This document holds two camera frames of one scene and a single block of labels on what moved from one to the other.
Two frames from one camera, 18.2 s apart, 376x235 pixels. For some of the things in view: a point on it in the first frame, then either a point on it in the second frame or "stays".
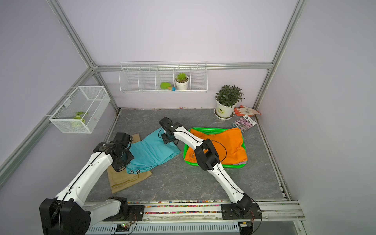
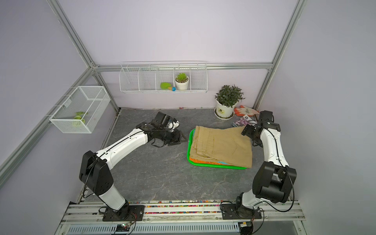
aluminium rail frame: (206, 218) stays
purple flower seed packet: (245, 123) stays
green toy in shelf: (167, 85) stays
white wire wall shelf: (163, 77) stays
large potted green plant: (226, 100) stays
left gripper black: (117, 166) to (176, 138)
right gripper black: (164, 137) to (249, 131)
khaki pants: (120, 180) to (227, 145)
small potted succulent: (181, 81) stays
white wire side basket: (81, 111) stays
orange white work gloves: (242, 110) stays
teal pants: (150, 151) to (223, 162)
